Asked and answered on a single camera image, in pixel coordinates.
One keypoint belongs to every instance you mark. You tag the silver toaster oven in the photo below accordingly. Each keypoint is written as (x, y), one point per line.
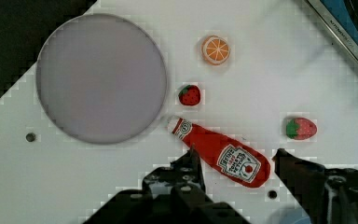
(340, 18)

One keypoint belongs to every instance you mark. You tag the blue bowl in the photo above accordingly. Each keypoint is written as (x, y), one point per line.
(290, 216)

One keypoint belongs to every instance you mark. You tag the light red plush strawberry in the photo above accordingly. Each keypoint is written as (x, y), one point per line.
(300, 129)

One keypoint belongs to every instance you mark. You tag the plush orange slice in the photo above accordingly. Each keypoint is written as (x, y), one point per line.
(215, 50)

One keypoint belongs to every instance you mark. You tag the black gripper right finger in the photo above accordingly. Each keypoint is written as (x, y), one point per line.
(328, 195)

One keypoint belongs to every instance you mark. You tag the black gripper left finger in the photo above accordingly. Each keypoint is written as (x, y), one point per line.
(184, 171)

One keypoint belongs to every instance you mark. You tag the dark red plush strawberry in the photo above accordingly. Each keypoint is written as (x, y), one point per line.
(190, 95)

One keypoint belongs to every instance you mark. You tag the grey round plate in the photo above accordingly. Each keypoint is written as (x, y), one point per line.
(101, 79)

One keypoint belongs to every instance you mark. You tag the red plush ketchup bottle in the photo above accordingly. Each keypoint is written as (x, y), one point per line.
(226, 155)

